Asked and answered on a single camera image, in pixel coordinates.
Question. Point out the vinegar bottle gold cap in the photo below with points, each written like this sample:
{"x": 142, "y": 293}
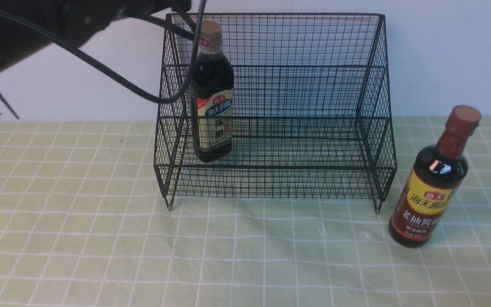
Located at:
{"x": 212, "y": 96}

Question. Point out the soy sauce bottle red cap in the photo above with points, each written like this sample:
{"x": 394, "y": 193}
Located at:
{"x": 435, "y": 177}

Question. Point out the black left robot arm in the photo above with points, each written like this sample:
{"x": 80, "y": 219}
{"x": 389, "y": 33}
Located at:
{"x": 27, "y": 26}

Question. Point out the green checkered tablecloth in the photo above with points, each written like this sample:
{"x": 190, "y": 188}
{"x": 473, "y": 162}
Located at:
{"x": 82, "y": 223}

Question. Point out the black wire mesh shelf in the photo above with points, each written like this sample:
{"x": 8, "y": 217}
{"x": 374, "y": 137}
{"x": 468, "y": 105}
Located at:
{"x": 312, "y": 115}

